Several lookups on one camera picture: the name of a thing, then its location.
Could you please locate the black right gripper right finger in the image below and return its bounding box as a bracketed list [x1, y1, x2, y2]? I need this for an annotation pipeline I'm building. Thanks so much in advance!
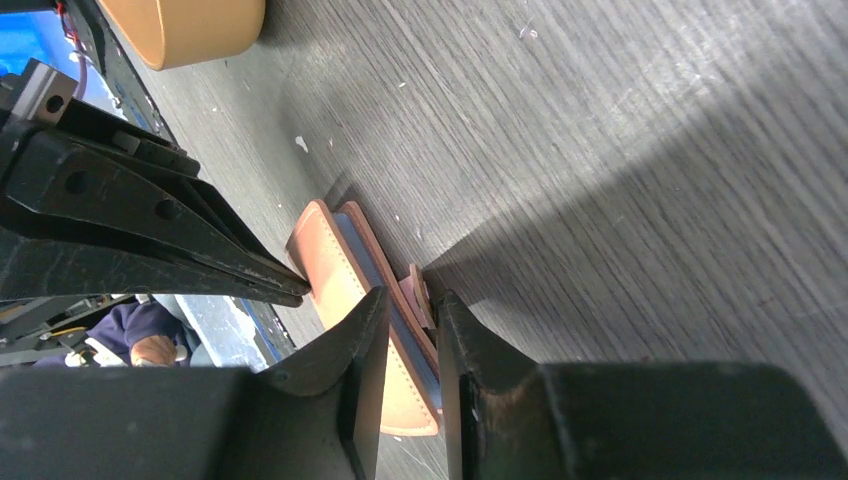
[435, 291, 847, 479]

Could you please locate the person in blue clothing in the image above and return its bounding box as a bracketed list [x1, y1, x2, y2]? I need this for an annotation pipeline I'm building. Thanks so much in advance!
[34, 300, 195, 368]

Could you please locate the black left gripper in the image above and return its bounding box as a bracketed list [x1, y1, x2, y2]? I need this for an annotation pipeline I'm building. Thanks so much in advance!
[1, 58, 310, 307]

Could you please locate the yellow oval tray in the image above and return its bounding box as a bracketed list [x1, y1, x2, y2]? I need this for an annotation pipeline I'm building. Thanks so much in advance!
[99, 0, 267, 71]

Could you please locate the tan leather card holder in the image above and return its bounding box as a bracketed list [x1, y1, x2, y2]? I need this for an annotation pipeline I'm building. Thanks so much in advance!
[286, 199, 442, 437]

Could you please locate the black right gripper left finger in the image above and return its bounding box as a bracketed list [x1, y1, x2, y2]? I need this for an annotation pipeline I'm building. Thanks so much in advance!
[1, 313, 383, 479]

